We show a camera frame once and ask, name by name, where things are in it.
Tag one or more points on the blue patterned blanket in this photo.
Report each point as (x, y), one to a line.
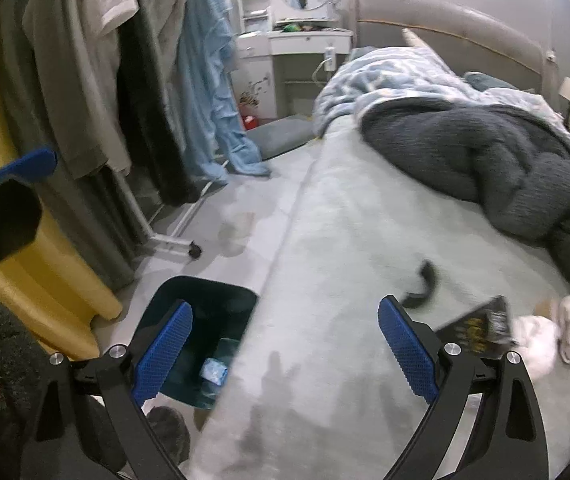
(395, 75)

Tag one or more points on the white dressing table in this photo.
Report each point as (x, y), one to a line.
(290, 45)

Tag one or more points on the white fleece garment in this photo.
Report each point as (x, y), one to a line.
(165, 25)

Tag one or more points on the yellow curtain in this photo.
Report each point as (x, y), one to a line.
(25, 280)

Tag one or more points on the black curved peel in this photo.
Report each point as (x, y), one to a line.
(422, 285)

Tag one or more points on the black snack packet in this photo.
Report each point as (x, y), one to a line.
(480, 327)

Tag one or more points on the dark teal trash bin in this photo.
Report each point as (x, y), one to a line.
(205, 310)

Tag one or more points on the beige jacket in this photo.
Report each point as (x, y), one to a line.
(65, 60)

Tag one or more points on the light blue hanging towel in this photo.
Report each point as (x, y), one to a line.
(210, 75)

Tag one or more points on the grey long coat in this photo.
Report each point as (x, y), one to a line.
(20, 110)

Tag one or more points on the small red container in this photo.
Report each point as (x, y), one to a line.
(251, 122)

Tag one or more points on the white power strip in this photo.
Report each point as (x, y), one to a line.
(329, 58)

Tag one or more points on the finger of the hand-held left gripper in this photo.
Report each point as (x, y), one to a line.
(30, 162)

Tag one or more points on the black fleece coat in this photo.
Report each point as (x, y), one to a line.
(155, 135)

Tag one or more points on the white clothes rack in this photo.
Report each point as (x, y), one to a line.
(165, 240)

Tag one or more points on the blue white packet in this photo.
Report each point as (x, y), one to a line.
(214, 371)

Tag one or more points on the dark grey fleece blanket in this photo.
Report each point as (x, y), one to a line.
(490, 160)

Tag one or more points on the teal pillow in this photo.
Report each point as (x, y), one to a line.
(485, 81)

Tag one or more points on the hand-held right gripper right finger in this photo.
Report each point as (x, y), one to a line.
(407, 355)

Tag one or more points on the grey floor cushion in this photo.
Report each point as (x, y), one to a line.
(285, 135)

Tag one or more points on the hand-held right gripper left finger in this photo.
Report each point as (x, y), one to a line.
(162, 355)

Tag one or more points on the dark fuzzy slipper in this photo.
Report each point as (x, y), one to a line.
(167, 430)

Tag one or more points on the white tissue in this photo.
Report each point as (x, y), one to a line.
(535, 345)

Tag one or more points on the cream pillow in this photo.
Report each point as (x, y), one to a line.
(412, 37)

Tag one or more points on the green packet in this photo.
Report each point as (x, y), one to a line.
(294, 27)

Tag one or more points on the grey-green bed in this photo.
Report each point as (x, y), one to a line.
(340, 260)

